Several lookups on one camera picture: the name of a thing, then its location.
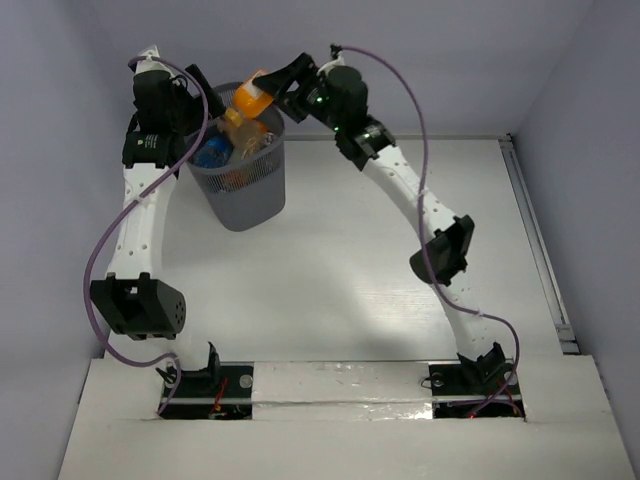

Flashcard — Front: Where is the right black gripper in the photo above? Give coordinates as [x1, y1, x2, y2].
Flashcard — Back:
[252, 51, 343, 134]

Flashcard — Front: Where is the small orange juice bottle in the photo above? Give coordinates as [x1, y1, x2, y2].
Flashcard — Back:
[232, 69, 273, 119]

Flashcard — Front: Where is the orange bottle blue white label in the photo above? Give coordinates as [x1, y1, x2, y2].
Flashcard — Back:
[216, 107, 269, 159]

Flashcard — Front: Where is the blue tinted water bottle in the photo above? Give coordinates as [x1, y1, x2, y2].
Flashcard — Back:
[193, 134, 234, 169]

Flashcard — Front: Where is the clear ribbed plastic bottle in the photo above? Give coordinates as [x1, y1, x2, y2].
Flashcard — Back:
[262, 132, 278, 148]

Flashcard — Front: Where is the orange bottle white cap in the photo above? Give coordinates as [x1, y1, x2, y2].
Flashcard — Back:
[221, 168, 251, 192]

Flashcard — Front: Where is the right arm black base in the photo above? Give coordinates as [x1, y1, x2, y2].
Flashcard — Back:
[420, 361, 526, 419]

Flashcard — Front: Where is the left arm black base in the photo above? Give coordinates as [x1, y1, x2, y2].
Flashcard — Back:
[160, 362, 254, 420]

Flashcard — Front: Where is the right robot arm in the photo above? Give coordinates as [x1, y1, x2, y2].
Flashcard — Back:
[250, 53, 505, 392]

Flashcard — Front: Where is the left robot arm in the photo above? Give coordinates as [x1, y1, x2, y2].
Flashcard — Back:
[83, 51, 224, 368]

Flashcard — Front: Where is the grey mesh waste bin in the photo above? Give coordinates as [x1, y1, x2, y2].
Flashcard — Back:
[186, 106, 286, 232]

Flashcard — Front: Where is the silver foil tape strip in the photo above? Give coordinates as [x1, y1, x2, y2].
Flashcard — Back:
[251, 361, 433, 422]

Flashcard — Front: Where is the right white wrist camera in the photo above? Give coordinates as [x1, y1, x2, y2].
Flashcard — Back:
[318, 44, 346, 75]

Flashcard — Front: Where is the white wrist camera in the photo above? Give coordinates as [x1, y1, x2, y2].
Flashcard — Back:
[128, 44, 170, 75]
[318, 44, 346, 75]

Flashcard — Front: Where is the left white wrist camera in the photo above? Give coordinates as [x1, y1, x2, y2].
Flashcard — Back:
[128, 44, 170, 75]

